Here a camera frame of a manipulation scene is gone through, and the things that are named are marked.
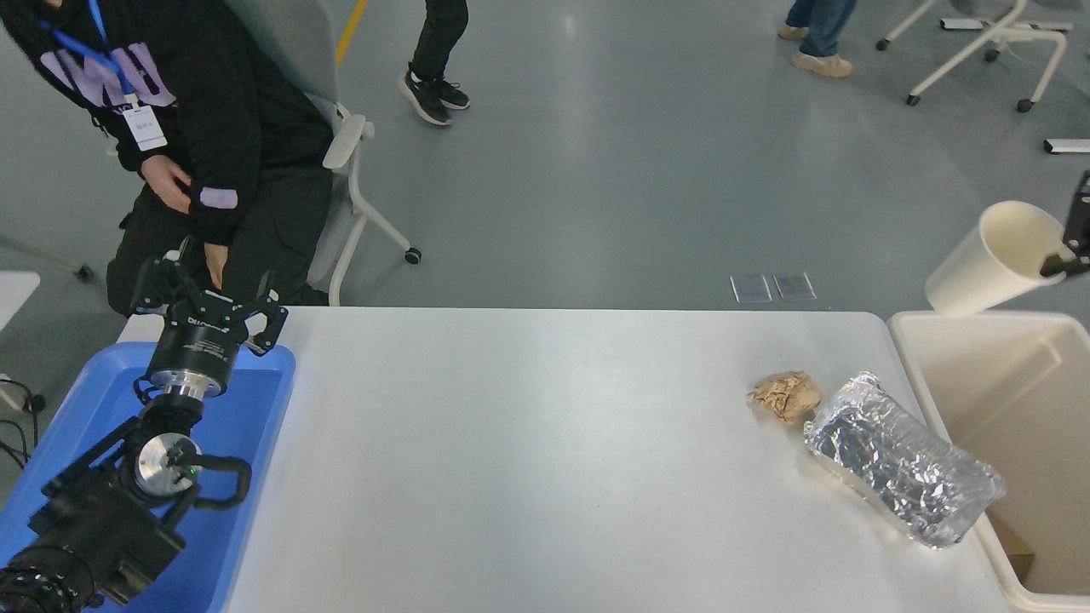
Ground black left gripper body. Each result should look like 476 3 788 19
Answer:
146 298 250 389

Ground white paper cup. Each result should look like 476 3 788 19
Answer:
924 201 1070 318

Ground person's right hand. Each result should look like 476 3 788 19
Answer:
141 156 193 214

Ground blue plastic tray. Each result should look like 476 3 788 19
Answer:
0 343 297 613

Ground large pale bin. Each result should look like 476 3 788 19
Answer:
887 311 1090 613

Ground white leg with castor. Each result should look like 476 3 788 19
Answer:
0 234 93 284

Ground white side table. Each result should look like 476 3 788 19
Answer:
0 272 40 335

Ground person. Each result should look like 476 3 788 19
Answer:
0 0 335 318
400 0 471 127
777 0 859 79

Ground white grey office chair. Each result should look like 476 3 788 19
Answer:
226 0 422 307

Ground white wheeled furniture base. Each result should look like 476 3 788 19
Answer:
875 0 1076 114

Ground silver foil tray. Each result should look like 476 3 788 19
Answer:
803 371 1007 548

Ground crumpled tan paper ball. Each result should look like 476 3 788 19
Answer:
748 370 823 425

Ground blue lanyard with white badge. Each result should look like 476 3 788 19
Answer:
38 0 169 152

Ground black floor cables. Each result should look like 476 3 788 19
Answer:
0 379 48 471

